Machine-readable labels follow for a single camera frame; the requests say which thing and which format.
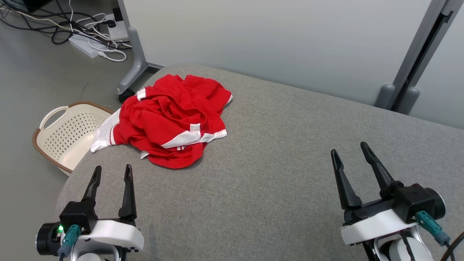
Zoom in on cream plastic laundry basket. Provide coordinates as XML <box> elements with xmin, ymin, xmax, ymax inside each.
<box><xmin>32</xmin><ymin>101</ymin><xmax>115</xmax><ymax>177</ymax></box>

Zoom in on grey partition leg with caster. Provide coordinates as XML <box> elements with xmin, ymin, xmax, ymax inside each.
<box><xmin>115</xmin><ymin>0</ymin><xmax>165</xmax><ymax>103</ymax></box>

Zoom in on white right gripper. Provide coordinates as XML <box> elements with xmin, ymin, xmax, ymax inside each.
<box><xmin>331</xmin><ymin>142</ymin><xmax>417</xmax><ymax>246</ymax></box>

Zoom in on white socket block with plugs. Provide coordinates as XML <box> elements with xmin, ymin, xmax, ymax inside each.
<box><xmin>105</xmin><ymin>7</ymin><xmax>130</xmax><ymax>41</ymax></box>

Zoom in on white looped cable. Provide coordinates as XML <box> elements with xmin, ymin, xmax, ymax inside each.
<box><xmin>88</xmin><ymin>36</ymin><xmax>127</xmax><ymax>62</ymax></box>

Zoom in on black floor cable bundle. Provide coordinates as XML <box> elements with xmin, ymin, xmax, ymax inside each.
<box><xmin>0</xmin><ymin>0</ymin><xmax>132</xmax><ymax>49</ymax></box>

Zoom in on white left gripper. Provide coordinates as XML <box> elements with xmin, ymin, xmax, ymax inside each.
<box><xmin>82</xmin><ymin>164</ymin><xmax>144</xmax><ymax>252</ymax></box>

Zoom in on white power strip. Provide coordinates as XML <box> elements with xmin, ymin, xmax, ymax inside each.
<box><xmin>69</xmin><ymin>33</ymin><xmax>109</xmax><ymax>59</ymax></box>

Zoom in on red basketball jersey white sleeves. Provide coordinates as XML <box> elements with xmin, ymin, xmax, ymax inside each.
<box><xmin>91</xmin><ymin>87</ymin><xmax>228</xmax><ymax>170</ymax></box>

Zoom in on grey partition post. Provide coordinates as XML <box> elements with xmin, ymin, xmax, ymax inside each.
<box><xmin>373</xmin><ymin>0</ymin><xmax>464</xmax><ymax>115</ymax></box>

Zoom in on cream floor cable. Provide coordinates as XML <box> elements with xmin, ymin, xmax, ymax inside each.
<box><xmin>0</xmin><ymin>5</ymin><xmax>95</xmax><ymax>38</ymax></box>

